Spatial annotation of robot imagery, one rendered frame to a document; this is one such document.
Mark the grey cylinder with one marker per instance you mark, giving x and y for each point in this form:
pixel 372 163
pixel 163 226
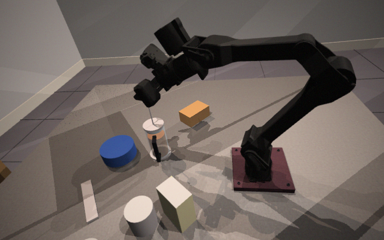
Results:
pixel 141 216

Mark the orange rectangular block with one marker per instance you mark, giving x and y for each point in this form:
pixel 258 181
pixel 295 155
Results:
pixel 194 113

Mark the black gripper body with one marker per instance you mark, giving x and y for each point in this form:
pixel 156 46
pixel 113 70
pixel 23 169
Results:
pixel 149 92

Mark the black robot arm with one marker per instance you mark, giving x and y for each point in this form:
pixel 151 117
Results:
pixel 331 77

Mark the blue short cylinder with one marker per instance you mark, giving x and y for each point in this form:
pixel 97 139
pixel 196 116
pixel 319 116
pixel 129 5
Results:
pixel 118 151

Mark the glass french press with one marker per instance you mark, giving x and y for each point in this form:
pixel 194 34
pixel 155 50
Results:
pixel 157 139

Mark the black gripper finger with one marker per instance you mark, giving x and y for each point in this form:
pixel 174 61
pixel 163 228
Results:
pixel 153 80
pixel 137 98

